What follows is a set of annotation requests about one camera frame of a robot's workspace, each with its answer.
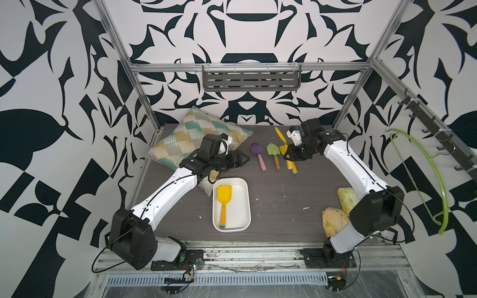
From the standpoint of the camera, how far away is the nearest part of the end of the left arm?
0.57 metres

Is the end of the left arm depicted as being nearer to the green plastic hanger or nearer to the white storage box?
the white storage box

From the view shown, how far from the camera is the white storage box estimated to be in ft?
2.68

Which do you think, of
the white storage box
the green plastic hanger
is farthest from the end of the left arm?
the green plastic hanger
